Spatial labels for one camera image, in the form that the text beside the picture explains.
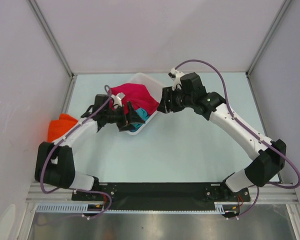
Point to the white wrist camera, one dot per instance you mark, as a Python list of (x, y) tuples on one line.
[(176, 75), (117, 99)]

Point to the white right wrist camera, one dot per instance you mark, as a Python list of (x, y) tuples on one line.
[(176, 75)]

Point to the teal t shirt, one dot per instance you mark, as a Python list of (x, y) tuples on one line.
[(144, 115)]

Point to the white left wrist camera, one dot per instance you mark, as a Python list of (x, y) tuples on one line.
[(117, 99)]

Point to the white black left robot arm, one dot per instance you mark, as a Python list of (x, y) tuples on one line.
[(55, 160)]

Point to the white slotted cable duct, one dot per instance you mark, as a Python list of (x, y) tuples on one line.
[(85, 208)]

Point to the white plastic laundry basket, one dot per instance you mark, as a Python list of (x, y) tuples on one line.
[(153, 86)]

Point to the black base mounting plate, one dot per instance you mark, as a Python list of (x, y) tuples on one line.
[(170, 196)]

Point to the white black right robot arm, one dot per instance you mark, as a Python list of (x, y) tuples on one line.
[(267, 155)]

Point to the red t shirt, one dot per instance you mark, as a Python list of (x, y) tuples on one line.
[(138, 95)]

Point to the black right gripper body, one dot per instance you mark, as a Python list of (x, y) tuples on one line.
[(176, 98)]

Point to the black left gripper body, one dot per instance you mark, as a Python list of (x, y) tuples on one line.
[(128, 119)]

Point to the orange folded t shirt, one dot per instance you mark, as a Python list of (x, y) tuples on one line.
[(60, 126)]

